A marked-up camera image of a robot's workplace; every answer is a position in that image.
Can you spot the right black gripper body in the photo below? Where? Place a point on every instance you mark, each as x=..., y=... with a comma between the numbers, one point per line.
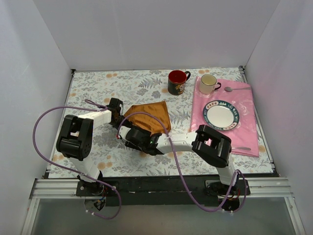
x=132, y=144

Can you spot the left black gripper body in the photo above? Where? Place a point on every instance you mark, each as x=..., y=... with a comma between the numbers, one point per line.
x=120, y=121

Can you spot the orange brown cloth napkin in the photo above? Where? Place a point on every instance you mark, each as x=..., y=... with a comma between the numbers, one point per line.
x=157, y=109

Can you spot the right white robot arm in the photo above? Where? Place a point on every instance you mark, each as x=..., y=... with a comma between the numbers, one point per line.
x=212, y=146

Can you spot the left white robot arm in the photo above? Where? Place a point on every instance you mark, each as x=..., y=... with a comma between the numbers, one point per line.
x=75, y=140

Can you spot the black red floral mug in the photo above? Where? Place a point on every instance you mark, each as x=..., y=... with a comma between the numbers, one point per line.
x=177, y=80

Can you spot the white plate blue rim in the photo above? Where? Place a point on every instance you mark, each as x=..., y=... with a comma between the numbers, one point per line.
x=221, y=115

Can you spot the cream enamel cup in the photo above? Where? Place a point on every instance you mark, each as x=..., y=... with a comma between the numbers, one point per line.
x=208, y=84

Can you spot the silver spoon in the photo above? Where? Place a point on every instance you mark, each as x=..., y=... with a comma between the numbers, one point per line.
x=229, y=89

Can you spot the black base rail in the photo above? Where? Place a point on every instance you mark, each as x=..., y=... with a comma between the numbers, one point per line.
x=165, y=190

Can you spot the aluminium frame rail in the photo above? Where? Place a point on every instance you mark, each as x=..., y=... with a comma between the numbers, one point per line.
x=47, y=189

